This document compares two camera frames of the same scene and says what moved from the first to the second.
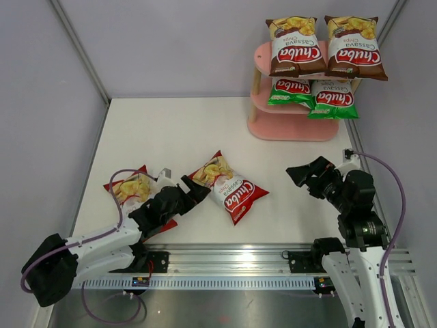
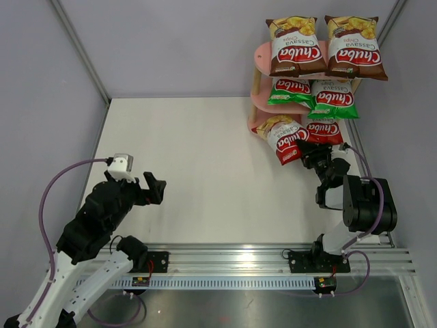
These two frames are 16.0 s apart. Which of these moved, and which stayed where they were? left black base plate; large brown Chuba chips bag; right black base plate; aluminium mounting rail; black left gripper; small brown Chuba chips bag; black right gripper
Moved: black right gripper; black left gripper
Stayed: aluminium mounting rail; right black base plate; small brown Chuba chips bag; left black base plate; large brown Chuba chips bag
